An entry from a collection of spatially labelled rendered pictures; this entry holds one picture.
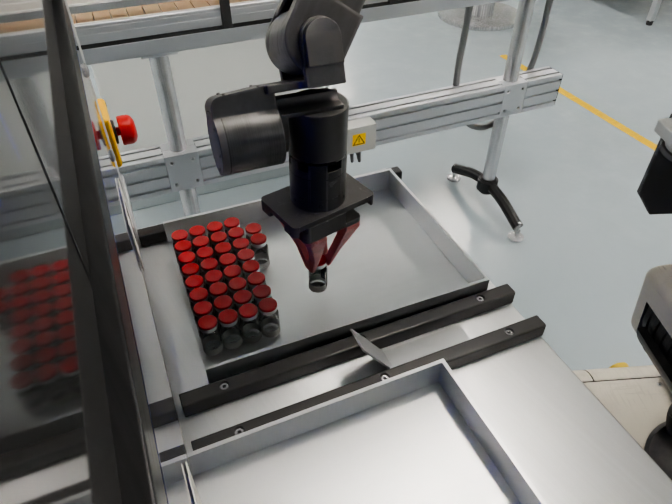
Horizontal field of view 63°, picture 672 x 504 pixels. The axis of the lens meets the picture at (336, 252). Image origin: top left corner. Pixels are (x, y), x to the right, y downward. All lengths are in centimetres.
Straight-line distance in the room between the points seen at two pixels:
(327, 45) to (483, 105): 156
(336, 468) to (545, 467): 20
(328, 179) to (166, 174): 116
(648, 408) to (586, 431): 86
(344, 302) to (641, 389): 97
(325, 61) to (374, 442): 35
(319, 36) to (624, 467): 48
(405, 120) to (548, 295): 78
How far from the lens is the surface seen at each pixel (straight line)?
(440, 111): 192
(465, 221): 227
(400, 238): 77
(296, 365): 59
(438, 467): 56
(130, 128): 81
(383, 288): 69
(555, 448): 60
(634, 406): 147
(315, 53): 48
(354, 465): 55
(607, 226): 244
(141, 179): 166
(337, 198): 55
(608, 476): 61
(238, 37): 151
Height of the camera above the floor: 137
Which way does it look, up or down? 42 degrees down
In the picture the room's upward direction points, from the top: straight up
